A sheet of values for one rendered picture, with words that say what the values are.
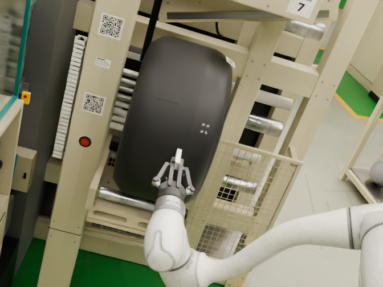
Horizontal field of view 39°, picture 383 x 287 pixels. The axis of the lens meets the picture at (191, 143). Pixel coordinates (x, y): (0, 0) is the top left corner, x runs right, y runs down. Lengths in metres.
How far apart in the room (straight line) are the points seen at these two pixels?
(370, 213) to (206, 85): 0.71
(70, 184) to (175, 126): 0.58
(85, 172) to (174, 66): 0.57
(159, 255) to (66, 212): 0.89
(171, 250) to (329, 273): 2.36
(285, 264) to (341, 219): 2.23
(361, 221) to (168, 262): 0.47
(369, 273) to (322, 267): 2.51
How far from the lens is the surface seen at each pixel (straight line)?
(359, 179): 4.57
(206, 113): 1.70
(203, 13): 2.15
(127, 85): 2.29
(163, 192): 1.51
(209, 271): 1.48
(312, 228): 1.31
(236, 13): 2.15
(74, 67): 1.87
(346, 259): 3.84
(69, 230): 2.24
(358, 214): 1.30
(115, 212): 2.01
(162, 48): 1.81
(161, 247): 1.36
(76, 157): 2.02
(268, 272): 3.39
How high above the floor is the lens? 2.12
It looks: 29 degrees down
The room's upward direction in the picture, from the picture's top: 19 degrees clockwise
